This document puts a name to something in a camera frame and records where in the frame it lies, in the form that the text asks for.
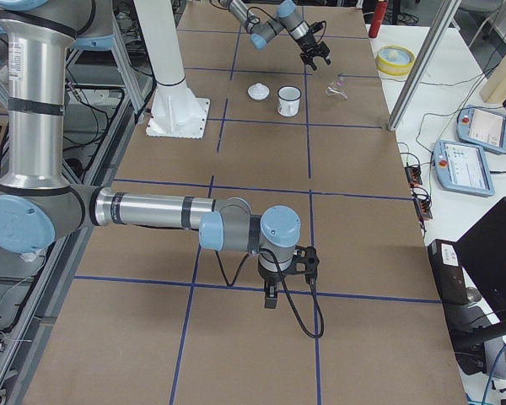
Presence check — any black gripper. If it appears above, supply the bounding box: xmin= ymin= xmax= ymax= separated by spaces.
xmin=258 ymin=256 xmax=296 ymax=309
xmin=297 ymin=31 xmax=331 ymax=71

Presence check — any white enamel mug lid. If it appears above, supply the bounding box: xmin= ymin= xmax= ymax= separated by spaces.
xmin=247 ymin=83 xmax=270 ymax=100

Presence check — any white enamel mug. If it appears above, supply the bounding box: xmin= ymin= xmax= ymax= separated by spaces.
xmin=277 ymin=86 xmax=301 ymax=117

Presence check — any red bottle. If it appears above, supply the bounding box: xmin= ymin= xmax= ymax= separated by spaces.
xmin=368 ymin=0 xmax=389 ymax=39

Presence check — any orange black connector hub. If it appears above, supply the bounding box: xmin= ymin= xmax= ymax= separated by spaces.
xmin=405 ymin=165 xmax=423 ymax=186

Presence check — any upper teach pendant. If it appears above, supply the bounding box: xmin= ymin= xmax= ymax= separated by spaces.
xmin=456 ymin=105 xmax=506 ymax=154

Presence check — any teach pendant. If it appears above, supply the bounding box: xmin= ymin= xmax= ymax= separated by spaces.
xmin=456 ymin=105 xmax=506 ymax=154
xmin=433 ymin=139 xmax=495 ymax=197

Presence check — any lower teach pendant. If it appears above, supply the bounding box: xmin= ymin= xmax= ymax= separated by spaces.
xmin=433 ymin=139 xmax=495 ymax=197

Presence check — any black box device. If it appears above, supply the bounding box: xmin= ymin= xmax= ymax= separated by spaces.
xmin=428 ymin=239 xmax=469 ymax=305

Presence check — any black laptop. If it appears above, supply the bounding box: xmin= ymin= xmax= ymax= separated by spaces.
xmin=455 ymin=197 xmax=506 ymax=311

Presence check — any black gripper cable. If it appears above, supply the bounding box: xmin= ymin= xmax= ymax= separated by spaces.
xmin=213 ymin=246 xmax=325 ymax=339

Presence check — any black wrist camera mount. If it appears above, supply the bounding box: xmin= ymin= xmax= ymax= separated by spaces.
xmin=287 ymin=246 xmax=320 ymax=284

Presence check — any yellow white filter ring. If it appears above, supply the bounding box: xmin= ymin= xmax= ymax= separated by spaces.
xmin=375 ymin=45 xmax=417 ymax=78

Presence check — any aluminium frame post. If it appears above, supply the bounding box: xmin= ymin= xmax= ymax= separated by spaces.
xmin=387 ymin=0 xmax=461 ymax=132

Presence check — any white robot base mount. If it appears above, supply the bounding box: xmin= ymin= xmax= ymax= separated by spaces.
xmin=134 ymin=0 xmax=210 ymax=139

